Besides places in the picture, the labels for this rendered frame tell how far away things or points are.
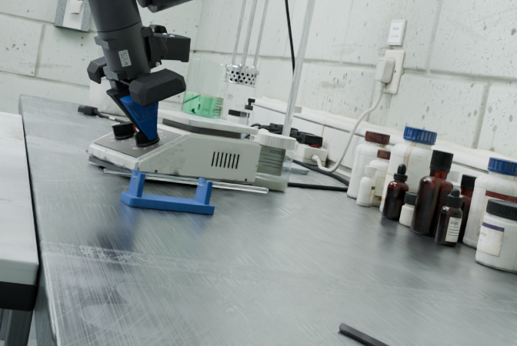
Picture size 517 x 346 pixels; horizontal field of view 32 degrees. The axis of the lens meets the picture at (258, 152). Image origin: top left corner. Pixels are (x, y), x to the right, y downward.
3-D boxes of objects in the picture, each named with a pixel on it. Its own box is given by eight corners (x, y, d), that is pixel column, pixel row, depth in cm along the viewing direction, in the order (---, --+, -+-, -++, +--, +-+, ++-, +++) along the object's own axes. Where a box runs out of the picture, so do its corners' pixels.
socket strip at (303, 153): (301, 163, 189) (305, 143, 189) (252, 141, 227) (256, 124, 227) (325, 168, 190) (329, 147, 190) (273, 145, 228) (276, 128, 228)
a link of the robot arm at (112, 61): (125, 42, 102) (172, 26, 105) (71, 23, 118) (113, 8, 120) (144, 108, 106) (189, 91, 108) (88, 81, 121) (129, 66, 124)
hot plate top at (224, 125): (192, 126, 117) (193, 119, 117) (143, 113, 127) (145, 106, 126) (261, 135, 125) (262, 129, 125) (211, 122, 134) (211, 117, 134)
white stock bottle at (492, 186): (451, 241, 114) (470, 152, 113) (488, 244, 118) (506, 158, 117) (486, 253, 109) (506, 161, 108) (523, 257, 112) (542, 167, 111)
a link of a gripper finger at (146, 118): (128, 103, 110) (171, 86, 113) (117, 97, 113) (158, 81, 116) (142, 154, 113) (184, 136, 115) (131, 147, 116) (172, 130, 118)
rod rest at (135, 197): (129, 207, 93) (135, 173, 93) (118, 200, 96) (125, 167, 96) (215, 215, 98) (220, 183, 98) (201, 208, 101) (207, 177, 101)
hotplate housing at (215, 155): (134, 181, 113) (145, 119, 112) (84, 162, 123) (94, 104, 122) (266, 193, 127) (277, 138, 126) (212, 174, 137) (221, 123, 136)
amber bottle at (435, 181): (423, 236, 113) (441, 151, 112) (402, 228, 117) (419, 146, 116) (450, 239, 115) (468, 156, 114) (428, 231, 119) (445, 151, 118)
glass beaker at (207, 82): (192, 117, 130) (203, 59, 129) (230, 125, 127) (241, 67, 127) (166, 114, 124) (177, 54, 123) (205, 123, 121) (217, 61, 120)
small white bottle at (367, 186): (357, 205, 133) (365, 165, 132) (354, 203, 135) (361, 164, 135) (372, 208, 133) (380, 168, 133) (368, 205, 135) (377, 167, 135)
